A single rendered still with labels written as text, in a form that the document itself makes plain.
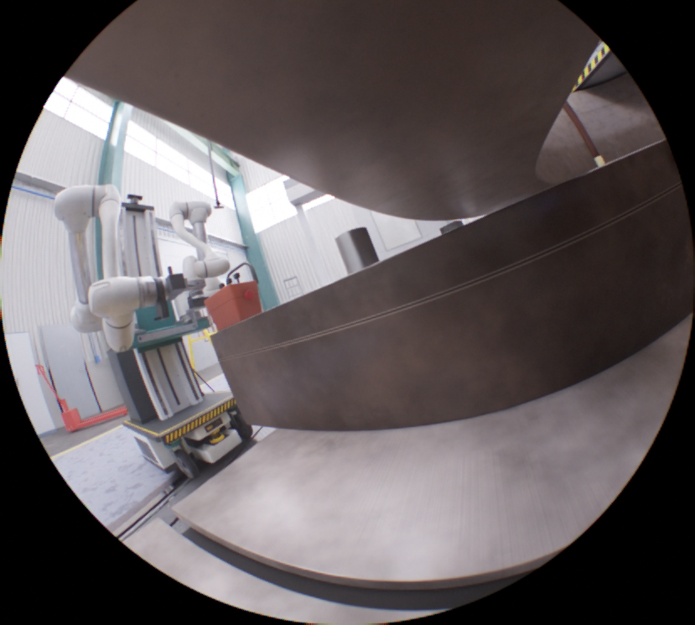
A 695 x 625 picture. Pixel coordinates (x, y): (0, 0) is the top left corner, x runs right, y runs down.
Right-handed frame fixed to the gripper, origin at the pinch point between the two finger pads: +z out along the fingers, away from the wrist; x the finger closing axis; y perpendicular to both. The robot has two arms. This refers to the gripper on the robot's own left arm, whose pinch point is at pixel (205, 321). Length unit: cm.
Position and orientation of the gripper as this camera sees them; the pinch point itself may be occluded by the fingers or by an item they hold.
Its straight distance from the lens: 141.9
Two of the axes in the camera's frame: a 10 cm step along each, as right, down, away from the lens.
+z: 3.5, 9.3, -0.8
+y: 8.7, -3.6, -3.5
